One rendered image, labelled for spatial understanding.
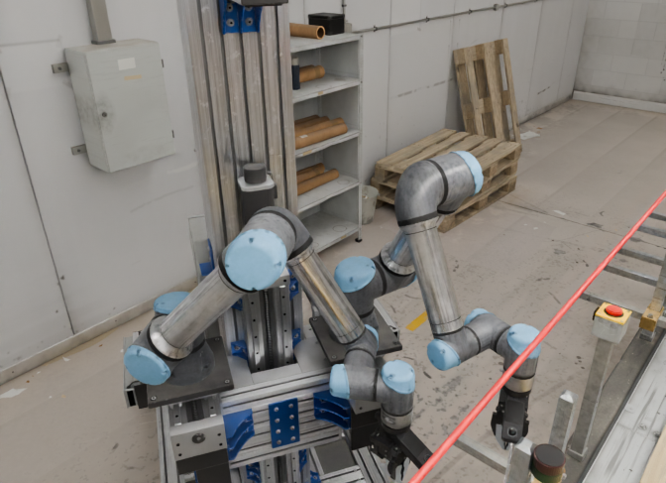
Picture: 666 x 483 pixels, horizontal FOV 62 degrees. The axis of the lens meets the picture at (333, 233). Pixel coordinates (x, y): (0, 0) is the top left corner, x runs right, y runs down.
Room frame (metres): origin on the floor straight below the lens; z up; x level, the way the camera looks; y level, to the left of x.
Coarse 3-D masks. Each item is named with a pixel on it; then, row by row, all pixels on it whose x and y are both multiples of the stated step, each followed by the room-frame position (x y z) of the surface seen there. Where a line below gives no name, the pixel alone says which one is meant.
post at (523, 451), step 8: (520, 440) 0.82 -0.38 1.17; (528, 440) 0.82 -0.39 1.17; (520, 448) 0.81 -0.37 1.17; (528, 448) 0.80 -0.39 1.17; (512, 456) 0.81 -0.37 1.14; (520, 456) 0.80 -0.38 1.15; (528, 456) 0.79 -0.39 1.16; (512, 464) 0.81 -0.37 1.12; (520, 464) 0.80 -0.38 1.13; (528, 464) 0.79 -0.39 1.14; (512, 472) 0.81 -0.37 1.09; (520, 472) 0.80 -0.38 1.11; (512, 480) 0.81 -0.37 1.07; (520, 480) 0.80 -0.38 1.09; (528, 480) 0.81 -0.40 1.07
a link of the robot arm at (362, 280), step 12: (348, 264) 1.39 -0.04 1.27; (360, 264) 1.38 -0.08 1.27; (372, 264) 1.37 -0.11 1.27; (336, 276) 1.35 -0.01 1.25; (348, 276) 1.33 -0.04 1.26; (360, 276) 1.32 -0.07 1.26; (372, 276) 1.34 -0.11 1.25; (384, 276) 1.37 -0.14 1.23; (348, 288) 1.32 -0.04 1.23; (360, 288) 1.31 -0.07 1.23; (372, 288) 1.34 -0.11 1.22; (384, 288) 1.36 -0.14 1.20; (348, 300) 1.32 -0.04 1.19; (360, 300) 1.32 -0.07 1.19; (372, 300) 1.34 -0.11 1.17; (360, 312) 1.32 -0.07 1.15
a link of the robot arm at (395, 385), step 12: (396, 360) 1.01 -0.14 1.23; (384, 372) 0.97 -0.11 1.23; (396, 372) 0.97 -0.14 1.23; (408, 372) 0.97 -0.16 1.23; (384, 384) 0.96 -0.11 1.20; (396, 384) 0.94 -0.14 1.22; (408, 384) 0.95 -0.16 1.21; (384, 396) 0.95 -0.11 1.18; (396, 396) 0.94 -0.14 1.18; (408, 396) 0.95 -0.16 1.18; (384, 408) 0.96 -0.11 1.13; (396, 408) 0.94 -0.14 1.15; (408, 408) 0.95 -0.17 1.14
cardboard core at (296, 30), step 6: (294, 24) 3.82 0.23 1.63; (300, 24) 3.79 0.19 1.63; (294, 30) 3.79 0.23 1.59; (300, 30) 3.75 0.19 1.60; (306, 30) 3.72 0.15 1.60; (312, 30) 3.68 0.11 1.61; (318, 30) 3.74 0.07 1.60; (324, 30) 3.72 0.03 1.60; (294, 36) 3.82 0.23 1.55; (300, 36) 3.77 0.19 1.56; (306, 36) 3.73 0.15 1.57; (312, 36) 3.69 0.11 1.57; (318, 36) 3.72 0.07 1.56
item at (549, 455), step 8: (536, 448) 0.80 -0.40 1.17; (544, 448) 0.80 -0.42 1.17; (552, 448) 0.80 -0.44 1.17; (536, 456) 0.78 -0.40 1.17; (544, 456) 0.78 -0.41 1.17; (552, 456) 0.78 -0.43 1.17; (560, 456) 0.78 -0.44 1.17; (552, 464) 0.76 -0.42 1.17; (560, 464) 0.76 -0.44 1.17; (528, 472) 0.79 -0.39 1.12
